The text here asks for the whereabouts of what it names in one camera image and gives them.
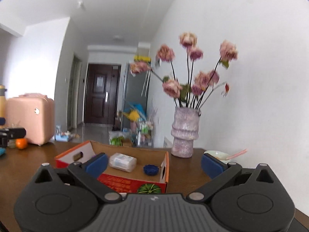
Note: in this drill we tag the red cardboard box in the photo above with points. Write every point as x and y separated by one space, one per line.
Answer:
123 182

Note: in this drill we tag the yellow thermos bottle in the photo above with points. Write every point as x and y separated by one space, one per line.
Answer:
2 101

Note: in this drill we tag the pink suitcase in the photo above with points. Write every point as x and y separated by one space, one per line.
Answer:
33 112

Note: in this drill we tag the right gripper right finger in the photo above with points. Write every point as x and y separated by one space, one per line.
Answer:
222 176

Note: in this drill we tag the dark front door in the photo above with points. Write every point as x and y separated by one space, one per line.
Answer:
101 93

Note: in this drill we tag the blue plastic lid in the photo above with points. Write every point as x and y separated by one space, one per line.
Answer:
151 170

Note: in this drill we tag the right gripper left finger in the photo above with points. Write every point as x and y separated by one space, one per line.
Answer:
86 175

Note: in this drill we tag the yellow watering can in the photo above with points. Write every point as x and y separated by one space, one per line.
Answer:
133 115

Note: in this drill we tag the pink spoon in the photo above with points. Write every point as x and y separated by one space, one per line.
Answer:
237 154

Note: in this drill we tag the clear plastic swab container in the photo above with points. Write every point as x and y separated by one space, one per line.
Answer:
122 162

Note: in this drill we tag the orange fruit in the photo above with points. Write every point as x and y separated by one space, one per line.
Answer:
21 143

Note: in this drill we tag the grey refrigerator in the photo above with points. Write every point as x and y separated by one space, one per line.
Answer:
135 94

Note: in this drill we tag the wire storage rack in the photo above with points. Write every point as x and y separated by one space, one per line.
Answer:
144 134

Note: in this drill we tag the pale green bowl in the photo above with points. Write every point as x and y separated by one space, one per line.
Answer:
218 155

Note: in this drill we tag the purple ceramic vase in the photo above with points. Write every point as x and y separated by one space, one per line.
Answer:
185 130

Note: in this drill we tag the dried pink roses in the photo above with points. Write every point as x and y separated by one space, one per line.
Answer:
196 90

